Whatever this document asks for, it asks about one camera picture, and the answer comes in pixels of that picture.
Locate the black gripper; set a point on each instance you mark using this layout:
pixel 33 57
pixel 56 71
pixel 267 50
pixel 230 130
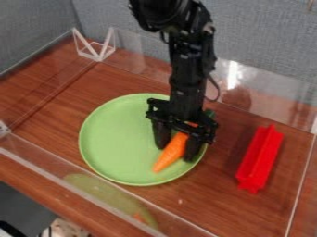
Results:
pixel 180 113

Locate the orange toy carrot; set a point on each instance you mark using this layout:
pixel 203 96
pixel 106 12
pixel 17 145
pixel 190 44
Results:
pixel 172 152

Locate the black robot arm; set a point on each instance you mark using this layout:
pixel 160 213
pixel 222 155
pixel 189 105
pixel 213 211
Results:
pixel 183 24

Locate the green round plate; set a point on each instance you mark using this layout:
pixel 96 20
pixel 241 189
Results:
pixel 116 143

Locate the red plastic block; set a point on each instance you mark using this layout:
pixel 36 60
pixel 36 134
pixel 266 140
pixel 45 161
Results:
pixel 258 159

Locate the clear acrylic corner bracket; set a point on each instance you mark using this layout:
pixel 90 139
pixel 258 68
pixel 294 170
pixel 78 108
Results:
pixel 92 50

